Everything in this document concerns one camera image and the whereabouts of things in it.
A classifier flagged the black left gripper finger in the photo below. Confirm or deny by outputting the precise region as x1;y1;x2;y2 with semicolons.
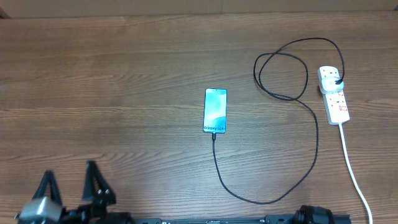
81;161;116;206
32;170;62;205

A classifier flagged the blue Galaxy smartphone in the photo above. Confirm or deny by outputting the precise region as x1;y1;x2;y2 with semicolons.
203;88;228;134

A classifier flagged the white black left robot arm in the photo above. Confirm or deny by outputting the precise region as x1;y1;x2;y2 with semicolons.
32;161;132;224

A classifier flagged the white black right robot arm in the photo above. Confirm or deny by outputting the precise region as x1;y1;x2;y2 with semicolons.
292;205;335;224

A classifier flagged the white charger plug adapter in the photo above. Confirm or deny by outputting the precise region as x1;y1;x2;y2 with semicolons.
320;77;345;94

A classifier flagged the white power strip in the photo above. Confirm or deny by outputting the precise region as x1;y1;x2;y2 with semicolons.
317;66;350;125

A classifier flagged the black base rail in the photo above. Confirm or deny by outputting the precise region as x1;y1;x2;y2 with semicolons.
133;213;352;224

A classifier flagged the white power strip cord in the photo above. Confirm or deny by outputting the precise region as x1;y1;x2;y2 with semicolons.
338;123;374;224

